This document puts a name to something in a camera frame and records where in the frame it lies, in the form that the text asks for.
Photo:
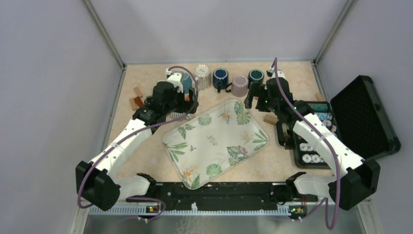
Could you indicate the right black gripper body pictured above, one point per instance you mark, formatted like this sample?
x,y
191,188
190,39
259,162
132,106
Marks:
x,y
272,105

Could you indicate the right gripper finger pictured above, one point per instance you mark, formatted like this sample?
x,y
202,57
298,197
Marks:
x,y
253,91
261,94

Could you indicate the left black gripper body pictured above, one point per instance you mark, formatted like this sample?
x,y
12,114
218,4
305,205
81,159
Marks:
x,y
178,102

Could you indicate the lilac purple mug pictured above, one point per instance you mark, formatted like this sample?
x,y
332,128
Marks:
x,y
238,87

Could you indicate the dark green mug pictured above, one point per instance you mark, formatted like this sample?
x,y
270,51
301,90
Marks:
x,y
255,76

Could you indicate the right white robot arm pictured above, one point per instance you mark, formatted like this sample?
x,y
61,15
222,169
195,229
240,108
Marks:
x,y
354,179

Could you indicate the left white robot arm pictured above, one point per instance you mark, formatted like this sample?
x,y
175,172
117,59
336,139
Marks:
x,y
96,181

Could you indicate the light blue mug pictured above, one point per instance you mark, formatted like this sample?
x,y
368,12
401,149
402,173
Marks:
x,y
187,83

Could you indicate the navy blue mug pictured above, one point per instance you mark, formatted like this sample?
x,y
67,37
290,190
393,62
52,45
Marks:
x,y
220,79

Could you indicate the white floral mug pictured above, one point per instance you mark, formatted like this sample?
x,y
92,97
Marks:
x,y
203,75

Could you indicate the light wooden block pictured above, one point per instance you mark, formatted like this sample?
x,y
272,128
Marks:
x,y
270,119

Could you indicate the reddish brown wooden block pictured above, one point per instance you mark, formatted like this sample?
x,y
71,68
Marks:
x,y
138,101

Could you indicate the tan wooden block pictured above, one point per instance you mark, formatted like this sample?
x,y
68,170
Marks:
x,y
138,92

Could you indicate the pale wooden block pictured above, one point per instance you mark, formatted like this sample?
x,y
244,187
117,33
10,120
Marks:
x,y
133,104

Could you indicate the wooden block by case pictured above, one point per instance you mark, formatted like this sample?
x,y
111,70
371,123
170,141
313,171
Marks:
x,y
319,97

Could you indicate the floral leaf pattern tray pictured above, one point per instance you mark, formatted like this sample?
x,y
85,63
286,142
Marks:
x,y
214,142

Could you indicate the black carrying case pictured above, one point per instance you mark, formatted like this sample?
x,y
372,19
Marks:
x,y
358,118

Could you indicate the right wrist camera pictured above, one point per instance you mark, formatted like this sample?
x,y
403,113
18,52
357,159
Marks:
x,y
273,73

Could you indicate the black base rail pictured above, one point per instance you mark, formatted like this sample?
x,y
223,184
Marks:
x,y
223,198

